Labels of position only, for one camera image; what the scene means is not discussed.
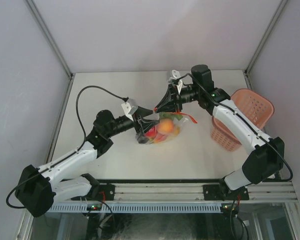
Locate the perforated cable tray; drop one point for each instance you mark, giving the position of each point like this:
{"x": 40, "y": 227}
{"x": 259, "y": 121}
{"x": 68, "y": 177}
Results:
{"x": 82, "y": 207}

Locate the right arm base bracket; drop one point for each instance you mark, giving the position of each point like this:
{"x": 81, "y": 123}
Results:
{"x": 221, "y": 191}

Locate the yellow fake lemon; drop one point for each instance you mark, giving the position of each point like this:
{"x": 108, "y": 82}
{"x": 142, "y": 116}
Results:
{"x": 176, "y": 131}

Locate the green fake leafy vegetable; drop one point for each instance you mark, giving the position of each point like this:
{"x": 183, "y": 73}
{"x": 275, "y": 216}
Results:
{"x": 172, "y": 116}

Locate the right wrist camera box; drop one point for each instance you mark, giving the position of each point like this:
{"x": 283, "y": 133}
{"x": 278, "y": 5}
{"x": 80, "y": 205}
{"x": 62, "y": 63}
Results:
{"x": 174, "y": 78}

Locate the aluminium frame post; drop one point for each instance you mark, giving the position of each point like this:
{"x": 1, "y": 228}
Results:
{"x": 270, "y": 28}
{"x": 37, "y": 16}

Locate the red fake tomato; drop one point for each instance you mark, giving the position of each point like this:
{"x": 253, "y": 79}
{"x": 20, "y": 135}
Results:
{"x": 154, "y": 136}

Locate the aluminium frame post right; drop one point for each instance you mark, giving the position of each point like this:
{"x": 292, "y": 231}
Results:
{"x": 270, "y": 28}

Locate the pink plastic basket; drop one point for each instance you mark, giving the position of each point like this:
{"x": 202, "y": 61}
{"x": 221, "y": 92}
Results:
{"x": 240, "y": 120}

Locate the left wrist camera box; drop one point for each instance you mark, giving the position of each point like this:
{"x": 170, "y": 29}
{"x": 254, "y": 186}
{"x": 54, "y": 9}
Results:
{"x": 129, "y": 107}

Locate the aluminium frame post left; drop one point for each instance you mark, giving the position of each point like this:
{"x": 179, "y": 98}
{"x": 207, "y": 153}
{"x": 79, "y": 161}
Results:
{"x": 37, "y": 16}

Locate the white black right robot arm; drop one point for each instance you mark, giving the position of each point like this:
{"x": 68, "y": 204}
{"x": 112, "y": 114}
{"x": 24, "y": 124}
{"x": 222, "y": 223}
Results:
{"x": 265, "y": 154}

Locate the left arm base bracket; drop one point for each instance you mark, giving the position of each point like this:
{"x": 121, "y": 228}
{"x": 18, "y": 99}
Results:
{"x": 98, "y": 191}

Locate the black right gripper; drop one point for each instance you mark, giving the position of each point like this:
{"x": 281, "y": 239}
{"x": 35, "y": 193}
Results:
{"x": 171, "y": 101}

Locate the aluminium mounting rail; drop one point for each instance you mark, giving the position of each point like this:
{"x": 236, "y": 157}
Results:
{"x": 193, "y": 192}

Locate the dark fake avocado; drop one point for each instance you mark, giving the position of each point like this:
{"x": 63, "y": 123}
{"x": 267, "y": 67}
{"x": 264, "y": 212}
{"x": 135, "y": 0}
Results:
{"x": 141, "y": 139}

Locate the clear zip top bag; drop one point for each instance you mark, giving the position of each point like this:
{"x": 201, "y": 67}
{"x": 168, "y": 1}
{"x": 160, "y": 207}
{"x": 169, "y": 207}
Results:
{"x": 186, "y": 119}

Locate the orange fake peach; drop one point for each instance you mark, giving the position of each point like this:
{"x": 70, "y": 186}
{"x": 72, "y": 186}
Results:
{"x": 165, "y": 126}

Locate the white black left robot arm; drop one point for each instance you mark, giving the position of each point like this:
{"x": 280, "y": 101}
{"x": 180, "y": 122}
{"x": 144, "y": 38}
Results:
{"x": 39, "y": 188}

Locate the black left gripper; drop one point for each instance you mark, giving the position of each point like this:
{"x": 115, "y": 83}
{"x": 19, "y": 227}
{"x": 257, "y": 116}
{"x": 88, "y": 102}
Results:
{"x": 147, "y": 123}

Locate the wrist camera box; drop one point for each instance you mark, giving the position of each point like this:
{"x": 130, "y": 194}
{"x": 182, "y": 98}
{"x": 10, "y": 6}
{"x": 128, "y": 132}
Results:
{"x": 129, "y": 107}
{"x": 174, "y": 78}

